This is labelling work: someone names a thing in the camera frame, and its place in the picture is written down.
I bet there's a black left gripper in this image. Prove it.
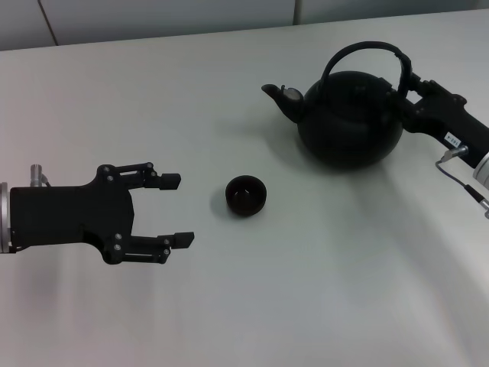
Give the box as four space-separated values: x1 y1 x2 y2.
9 161 196 265

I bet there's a right gripper cable with connector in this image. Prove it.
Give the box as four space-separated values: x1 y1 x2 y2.
435 145 489 219

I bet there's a silver left gripper cable connector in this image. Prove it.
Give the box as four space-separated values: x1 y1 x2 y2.
29 163 53 188

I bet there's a small dark teacup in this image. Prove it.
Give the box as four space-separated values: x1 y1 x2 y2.
224 174 267 218

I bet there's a black round teapot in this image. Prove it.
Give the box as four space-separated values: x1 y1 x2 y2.
261 41 416 171

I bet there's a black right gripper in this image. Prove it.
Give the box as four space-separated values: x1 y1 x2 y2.
387 70 489 169

